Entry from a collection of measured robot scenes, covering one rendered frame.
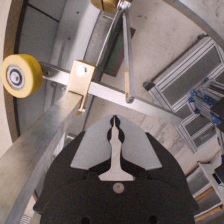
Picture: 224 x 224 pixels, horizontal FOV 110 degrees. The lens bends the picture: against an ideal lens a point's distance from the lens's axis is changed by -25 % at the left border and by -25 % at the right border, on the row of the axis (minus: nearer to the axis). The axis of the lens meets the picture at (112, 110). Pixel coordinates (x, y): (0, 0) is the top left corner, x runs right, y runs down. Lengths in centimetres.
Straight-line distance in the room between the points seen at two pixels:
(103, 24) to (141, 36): 77
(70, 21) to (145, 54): 79
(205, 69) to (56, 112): 119
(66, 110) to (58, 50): 35
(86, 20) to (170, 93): 86
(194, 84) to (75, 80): 107
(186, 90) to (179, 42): 48
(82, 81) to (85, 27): 27
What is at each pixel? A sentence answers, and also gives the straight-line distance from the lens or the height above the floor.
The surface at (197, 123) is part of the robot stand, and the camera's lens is 145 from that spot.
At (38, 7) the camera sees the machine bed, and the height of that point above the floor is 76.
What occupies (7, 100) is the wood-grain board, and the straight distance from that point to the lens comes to 30.
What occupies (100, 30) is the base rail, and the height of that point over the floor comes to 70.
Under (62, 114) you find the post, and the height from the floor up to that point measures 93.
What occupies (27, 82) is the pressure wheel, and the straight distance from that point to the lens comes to 22.
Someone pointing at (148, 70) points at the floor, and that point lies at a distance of 113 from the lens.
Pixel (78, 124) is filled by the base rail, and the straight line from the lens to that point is 47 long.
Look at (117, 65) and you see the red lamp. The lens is 36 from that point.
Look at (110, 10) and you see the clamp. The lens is 24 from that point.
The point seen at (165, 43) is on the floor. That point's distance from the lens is 120.
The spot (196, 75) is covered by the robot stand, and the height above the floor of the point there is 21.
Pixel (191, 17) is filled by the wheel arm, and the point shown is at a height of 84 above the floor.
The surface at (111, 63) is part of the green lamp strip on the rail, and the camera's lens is 36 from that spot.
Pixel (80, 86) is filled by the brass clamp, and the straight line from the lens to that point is 25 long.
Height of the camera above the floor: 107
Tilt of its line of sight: 62 degrees down
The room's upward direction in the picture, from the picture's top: 180 degrees clockwise
